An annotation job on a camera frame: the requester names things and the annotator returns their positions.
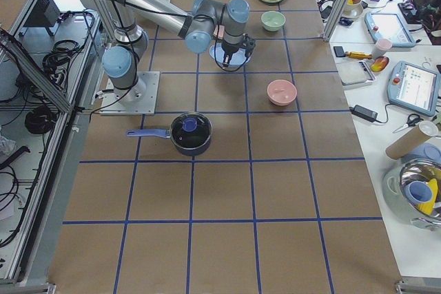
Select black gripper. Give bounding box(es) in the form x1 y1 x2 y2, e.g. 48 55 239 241
221 33 256 68

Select blue plate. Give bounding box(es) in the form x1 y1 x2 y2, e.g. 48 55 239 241
209 44 249 68

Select pink plate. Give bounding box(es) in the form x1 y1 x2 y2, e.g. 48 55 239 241
213 25 225 40

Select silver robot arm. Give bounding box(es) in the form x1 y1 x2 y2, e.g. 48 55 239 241
108 0 256 70

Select green bowl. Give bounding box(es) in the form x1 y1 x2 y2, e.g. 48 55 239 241
260 11 286 32

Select pink bowl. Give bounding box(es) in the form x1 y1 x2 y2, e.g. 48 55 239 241
267 79 298 106

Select blue saucepan with lid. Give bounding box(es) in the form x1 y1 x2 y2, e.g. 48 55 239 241
126 112 212 156

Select black smartphone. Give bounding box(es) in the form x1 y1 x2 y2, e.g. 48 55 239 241
333 45 347 58

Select cream bowl with toys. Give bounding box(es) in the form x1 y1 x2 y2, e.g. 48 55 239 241
342 0 364 19

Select digital kitchen scale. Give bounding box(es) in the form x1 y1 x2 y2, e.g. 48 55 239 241
336 61 376 89

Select toy mango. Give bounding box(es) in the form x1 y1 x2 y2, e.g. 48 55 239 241
370 56 389 72

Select black power adapter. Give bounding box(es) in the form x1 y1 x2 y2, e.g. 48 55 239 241
349 105 378 123

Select far teach pendant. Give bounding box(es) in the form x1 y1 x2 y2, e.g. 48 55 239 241
365 12 416 48

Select teach pendant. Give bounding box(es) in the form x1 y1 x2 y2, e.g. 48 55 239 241
387 61 440 116
365 12 416 48

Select near teach pendant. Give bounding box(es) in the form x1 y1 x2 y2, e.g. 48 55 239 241
387 61 440 116

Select scissors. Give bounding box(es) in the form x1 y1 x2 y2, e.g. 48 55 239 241
393 113 424 133

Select grey green pot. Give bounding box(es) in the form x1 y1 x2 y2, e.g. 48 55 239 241
382 166 424 229

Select cardboard tube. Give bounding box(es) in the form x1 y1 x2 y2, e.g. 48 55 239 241
385 120 439 160

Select steel mixing bowl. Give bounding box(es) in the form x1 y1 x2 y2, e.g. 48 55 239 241
399 159 440 231

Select blue cup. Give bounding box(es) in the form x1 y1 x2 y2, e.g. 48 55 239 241
406 181 431 204

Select yellow toy corn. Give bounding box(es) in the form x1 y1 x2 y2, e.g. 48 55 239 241
417 178 438 216

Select yellow screwdriver handle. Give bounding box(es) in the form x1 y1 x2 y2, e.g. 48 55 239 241
345 52 373 60

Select aluminium frame post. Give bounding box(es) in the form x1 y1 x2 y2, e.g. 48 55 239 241
322 0 361 43

